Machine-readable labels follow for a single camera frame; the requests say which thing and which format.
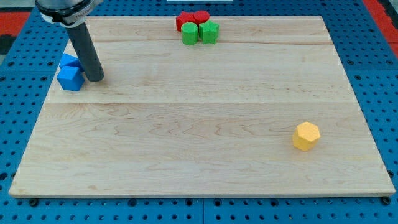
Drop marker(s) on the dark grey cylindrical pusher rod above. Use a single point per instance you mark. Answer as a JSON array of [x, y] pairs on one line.
[[86, 52]]

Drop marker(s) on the red cylinder block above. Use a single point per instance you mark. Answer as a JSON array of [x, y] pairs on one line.
[[200, 17]]

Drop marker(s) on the green cylinder block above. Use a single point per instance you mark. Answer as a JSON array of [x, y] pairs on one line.
[[189, 32]]

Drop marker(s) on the light wooden board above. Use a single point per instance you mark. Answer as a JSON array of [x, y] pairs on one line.
[[207, 120]]

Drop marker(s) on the red star block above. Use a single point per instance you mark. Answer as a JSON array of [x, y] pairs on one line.
[[183, 18]]

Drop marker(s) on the blue block behind cube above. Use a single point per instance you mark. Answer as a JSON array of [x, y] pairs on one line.
[[70, 61]]

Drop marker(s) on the yellow hexagon block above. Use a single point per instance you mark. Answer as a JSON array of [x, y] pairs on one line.
[[306, 136]]

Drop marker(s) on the green star block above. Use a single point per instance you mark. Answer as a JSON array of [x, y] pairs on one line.
[[208, 32]]

